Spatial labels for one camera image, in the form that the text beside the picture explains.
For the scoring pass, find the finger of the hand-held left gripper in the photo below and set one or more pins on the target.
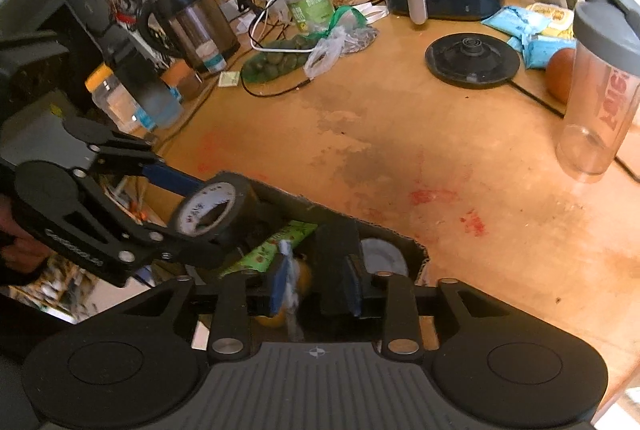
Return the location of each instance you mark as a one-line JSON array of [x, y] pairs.
[[150, 237], [170, 177]]

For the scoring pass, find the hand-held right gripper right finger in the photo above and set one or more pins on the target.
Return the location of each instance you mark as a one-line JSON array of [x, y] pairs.
[[352, 285]]

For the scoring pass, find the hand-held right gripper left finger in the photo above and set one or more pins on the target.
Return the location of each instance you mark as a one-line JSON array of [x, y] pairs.
[[277, 282]]

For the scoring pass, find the orange and white ball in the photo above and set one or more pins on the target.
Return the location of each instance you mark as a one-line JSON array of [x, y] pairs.
[[300, 280]]

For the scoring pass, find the green tube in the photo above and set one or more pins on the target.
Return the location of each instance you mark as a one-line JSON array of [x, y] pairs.
[[260, 252]]

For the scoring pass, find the white jar orange label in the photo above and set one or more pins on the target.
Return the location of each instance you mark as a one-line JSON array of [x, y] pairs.
[[385, 257]]

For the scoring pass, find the black tape roll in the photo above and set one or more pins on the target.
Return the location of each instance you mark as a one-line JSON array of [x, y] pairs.
[[235, 205]]

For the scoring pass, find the cardboard box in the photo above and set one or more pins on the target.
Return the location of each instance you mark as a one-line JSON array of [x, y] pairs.
[[320, 210]]

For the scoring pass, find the person's left hand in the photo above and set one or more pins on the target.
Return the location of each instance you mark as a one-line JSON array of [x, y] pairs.
[[22, 255]]

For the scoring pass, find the dark capped plastic bottle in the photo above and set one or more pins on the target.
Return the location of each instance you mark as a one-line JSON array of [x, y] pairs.
[[155, 95]]

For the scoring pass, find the plastic jar orange lid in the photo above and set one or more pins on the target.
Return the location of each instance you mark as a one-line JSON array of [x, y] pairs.
[[115, 100]]

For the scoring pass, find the orange brown cup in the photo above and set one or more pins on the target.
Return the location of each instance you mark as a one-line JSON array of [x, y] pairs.
[[182, 82]]

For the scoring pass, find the small paper tag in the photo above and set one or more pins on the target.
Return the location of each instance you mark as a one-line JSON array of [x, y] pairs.
[[228, 79]]

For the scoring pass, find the electric kettle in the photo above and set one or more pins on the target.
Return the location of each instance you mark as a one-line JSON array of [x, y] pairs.
[[195, 25]]

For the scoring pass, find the net bag of green fruits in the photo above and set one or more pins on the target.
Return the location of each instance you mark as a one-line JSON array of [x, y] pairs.
[[275, 62]]

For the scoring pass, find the green can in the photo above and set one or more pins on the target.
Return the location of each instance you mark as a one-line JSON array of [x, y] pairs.
[[312, 10]]

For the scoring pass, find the crumpled clear plastic bag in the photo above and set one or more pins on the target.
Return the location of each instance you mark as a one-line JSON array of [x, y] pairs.
[[345, 35]]

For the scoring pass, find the black round kettle base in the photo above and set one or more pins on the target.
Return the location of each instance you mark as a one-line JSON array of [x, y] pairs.
[[472, 62]]

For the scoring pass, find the orange fruit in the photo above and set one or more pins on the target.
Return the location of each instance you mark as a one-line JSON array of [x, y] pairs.
[[561, 75]]

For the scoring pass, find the blue snack packet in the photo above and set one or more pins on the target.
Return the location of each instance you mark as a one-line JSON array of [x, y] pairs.
[[542, 50], [510, 20]]

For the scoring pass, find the clear shaker bottle grey lid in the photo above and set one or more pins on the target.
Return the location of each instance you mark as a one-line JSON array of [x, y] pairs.
[[600, 95]]

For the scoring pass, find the yellow packet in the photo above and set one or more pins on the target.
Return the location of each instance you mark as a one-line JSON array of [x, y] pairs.
[[552, 17]]

